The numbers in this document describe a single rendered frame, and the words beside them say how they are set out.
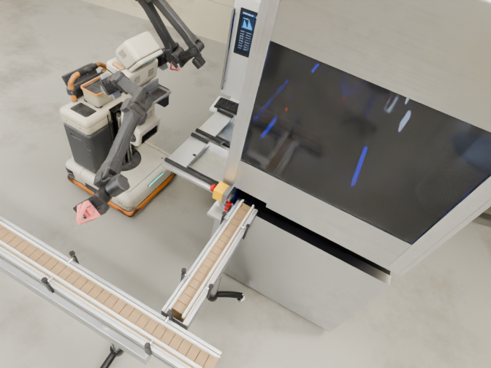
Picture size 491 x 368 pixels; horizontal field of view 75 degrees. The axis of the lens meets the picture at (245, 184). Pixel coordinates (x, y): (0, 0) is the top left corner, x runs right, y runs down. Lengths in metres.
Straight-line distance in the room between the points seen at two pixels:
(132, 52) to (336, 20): 1.18
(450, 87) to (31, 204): 2.81
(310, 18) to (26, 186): 2.61
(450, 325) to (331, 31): 2.58
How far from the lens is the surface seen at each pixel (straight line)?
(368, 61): 1.14
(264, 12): 1.20
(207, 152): 2.03
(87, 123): 2.36
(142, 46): 2.01
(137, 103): 1.52
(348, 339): 2.66
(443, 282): 3.37
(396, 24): 1.11
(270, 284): 2.27
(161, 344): 1.36
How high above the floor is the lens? 2.28
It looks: 48 degrees down
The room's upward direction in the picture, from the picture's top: 16 degrees clockwise
